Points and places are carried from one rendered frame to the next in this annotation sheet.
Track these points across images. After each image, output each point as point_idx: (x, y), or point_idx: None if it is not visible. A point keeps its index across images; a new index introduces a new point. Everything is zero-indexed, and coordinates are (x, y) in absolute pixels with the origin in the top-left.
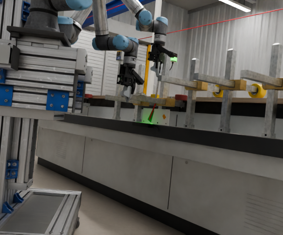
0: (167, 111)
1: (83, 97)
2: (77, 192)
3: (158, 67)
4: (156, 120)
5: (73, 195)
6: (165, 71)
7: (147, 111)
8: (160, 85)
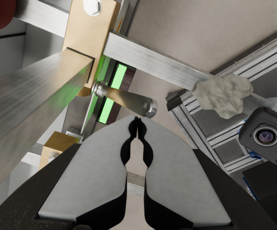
0: (121, 12)
1: (271, 195)
2: (175, 111)
3: (168, 157)
4: (108, 61)
5: (191, 105)
6: (3, 126)
7: (90, 109)
8: (65, 105)
